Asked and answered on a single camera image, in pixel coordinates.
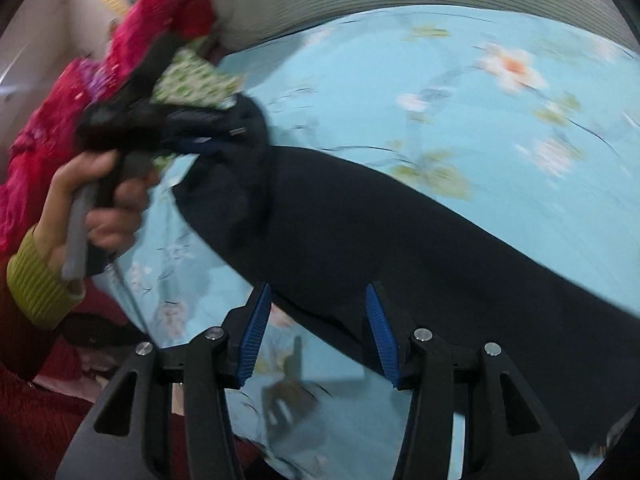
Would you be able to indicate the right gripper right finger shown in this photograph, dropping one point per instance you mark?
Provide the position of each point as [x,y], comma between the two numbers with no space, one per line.
[414,358]

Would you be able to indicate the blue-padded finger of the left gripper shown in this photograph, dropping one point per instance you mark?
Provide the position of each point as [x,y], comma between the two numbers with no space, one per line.
[203,146]

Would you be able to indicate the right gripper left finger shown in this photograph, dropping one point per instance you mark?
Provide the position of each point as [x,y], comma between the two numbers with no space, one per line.
[222,357]

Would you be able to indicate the black pants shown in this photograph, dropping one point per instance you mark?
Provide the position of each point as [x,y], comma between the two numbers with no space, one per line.
[320,229]

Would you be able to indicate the left forearm green cuff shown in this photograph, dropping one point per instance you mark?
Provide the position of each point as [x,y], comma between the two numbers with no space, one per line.
[42,296]

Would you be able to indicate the green white patterned pillow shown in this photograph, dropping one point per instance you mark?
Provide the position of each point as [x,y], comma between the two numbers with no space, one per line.
[190,80]

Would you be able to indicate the red floral quilt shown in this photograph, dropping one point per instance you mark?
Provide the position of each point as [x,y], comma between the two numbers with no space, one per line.
[48,139]

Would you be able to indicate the light blue floral bedsheet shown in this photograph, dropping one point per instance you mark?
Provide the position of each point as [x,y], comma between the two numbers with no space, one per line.
[525,126]

